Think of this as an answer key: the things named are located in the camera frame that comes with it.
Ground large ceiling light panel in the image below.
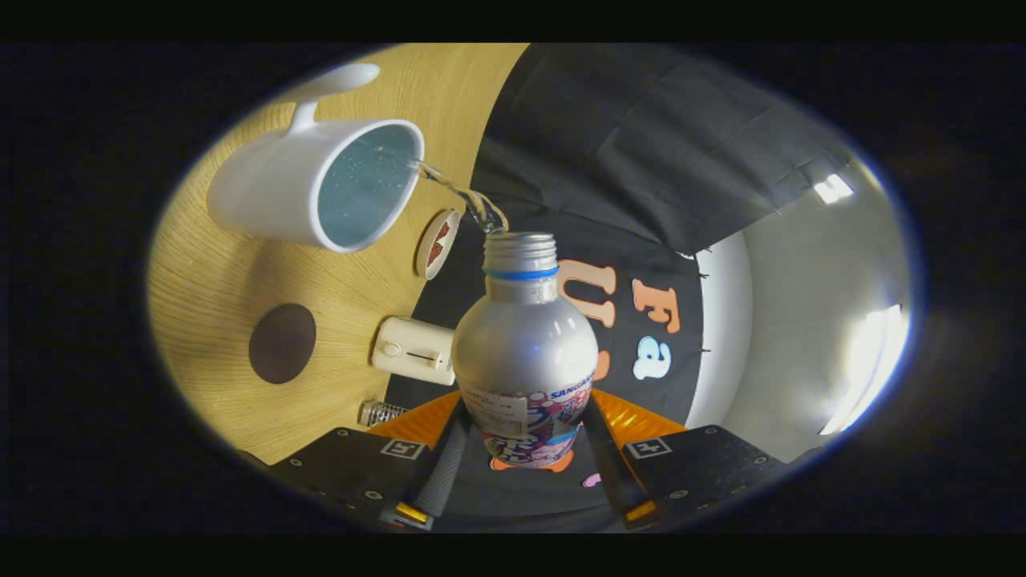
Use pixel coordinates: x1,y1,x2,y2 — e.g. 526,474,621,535
818,303,911,436

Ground round plate with red food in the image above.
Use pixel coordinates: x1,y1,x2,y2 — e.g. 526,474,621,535
414,209,461,280

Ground ceiling tube light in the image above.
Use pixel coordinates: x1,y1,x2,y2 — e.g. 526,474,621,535
814,173,854,204

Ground dark brown round coaster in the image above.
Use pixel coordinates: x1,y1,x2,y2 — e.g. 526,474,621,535
248,303,317,385

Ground black backdrop cloth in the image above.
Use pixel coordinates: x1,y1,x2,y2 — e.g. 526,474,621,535
385,43,854,522

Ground white cup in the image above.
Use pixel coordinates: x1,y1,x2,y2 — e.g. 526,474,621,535
207,63,426,254

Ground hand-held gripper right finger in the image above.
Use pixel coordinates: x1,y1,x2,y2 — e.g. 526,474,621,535
583,388,790,530

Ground wooden table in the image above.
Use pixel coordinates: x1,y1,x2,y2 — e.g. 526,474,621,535
147,43,530,466

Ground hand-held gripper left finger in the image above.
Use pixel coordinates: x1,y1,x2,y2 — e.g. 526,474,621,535
269,389,474,531

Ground metal wire basket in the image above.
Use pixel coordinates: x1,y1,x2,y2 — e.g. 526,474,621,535
358,401,410,428

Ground silver juice bottle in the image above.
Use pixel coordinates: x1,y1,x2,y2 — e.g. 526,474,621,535
450,232,600,470

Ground white toaster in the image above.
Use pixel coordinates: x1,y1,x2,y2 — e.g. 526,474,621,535
371,317,456,386

